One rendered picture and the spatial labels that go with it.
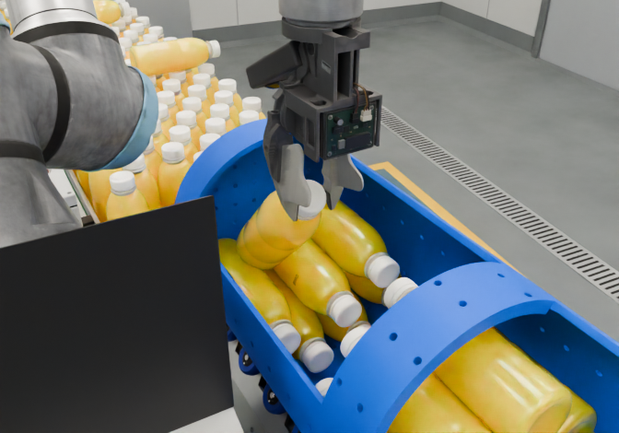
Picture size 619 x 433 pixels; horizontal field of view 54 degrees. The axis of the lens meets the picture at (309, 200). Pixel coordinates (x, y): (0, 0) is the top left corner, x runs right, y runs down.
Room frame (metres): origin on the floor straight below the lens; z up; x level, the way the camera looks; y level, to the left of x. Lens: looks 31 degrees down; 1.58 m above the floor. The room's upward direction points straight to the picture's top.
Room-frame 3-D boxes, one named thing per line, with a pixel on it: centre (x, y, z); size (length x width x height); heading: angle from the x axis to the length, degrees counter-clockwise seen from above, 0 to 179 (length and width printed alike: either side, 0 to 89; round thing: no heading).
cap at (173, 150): (0.97, 0.24, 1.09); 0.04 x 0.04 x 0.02
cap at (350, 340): (0.47, -0.05, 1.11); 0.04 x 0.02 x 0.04; 121
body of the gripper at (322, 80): (0.54, -0.01, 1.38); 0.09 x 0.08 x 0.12; 31
